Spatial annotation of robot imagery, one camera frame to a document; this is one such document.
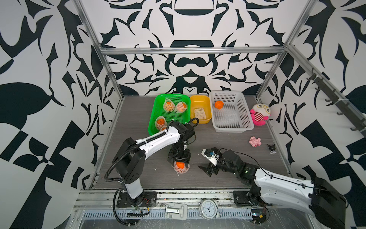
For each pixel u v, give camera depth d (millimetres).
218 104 1083
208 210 684
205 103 1146
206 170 689
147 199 724
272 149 910
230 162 608
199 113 1036
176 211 690
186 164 718
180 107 1047
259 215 707
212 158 665
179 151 676
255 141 916
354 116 538
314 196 444
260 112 1019
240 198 743
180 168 721
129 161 450
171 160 759
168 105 1049
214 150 748
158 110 1073
